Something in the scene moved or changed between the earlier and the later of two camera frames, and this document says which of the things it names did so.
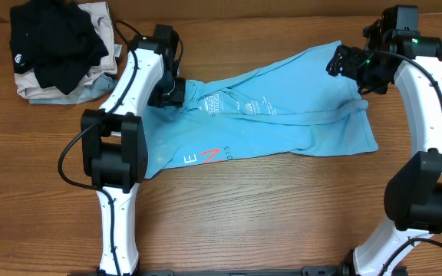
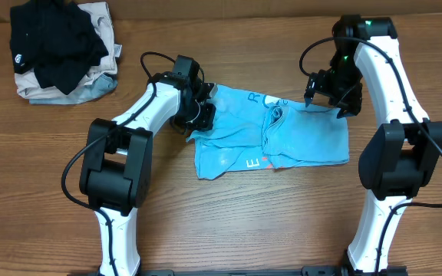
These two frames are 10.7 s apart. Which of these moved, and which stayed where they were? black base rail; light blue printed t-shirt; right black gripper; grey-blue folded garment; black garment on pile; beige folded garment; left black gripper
Moved: right black gripper; left black gripper; light blue printed t-shirt
Stayed: black base rail; grey-blue folded garment; black garment on pile; beige folded garment
